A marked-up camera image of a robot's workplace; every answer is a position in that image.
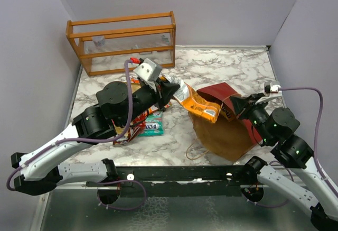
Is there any yellow Werther's candy bag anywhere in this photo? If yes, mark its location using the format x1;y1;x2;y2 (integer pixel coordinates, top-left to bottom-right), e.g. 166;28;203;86
160;74;221;124

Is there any small patterned cup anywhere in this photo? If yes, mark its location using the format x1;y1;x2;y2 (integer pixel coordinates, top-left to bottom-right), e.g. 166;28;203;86
92;35;105;47

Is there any orange silver snack packet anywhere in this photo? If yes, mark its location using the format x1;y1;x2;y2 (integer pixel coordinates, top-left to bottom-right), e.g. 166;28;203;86
149;104;171;113

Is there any yellow M&M's candy bag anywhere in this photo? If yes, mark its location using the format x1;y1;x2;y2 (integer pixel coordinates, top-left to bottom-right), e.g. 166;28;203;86
220;103;236;121

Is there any gold teal chips bag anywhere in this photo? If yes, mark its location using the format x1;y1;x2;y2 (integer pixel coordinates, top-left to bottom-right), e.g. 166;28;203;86
124;77;141;94

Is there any orange wooden rack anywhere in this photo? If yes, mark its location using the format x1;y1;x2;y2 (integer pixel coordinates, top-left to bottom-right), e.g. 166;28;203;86
65;11;176;76

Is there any teal Fox's candy bag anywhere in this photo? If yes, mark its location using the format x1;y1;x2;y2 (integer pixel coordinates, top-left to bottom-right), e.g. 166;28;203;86
139;111;164;137

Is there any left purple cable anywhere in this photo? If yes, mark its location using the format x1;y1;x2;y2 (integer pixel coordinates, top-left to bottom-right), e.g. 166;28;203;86
6;59;147;211

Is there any red white chips bag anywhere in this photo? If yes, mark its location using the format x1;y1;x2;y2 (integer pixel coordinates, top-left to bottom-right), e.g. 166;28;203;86
113;111;149;145

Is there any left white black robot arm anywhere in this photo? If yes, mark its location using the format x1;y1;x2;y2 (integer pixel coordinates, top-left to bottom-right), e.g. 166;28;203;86
6;78;180;196

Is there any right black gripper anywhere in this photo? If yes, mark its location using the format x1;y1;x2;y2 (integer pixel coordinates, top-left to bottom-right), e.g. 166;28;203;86
230;91;273;144

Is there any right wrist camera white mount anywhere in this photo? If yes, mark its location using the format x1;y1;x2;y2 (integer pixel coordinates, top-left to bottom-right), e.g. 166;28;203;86
256;81;282;105

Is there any red brown paper bag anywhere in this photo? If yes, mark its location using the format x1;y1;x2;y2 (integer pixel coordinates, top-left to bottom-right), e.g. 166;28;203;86
189;82;262;162

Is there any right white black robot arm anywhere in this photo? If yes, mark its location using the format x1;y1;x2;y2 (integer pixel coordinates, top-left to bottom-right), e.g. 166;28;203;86
230;93;337;230

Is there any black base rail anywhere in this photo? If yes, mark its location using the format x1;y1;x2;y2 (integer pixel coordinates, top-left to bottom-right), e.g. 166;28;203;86
117;165;258;197

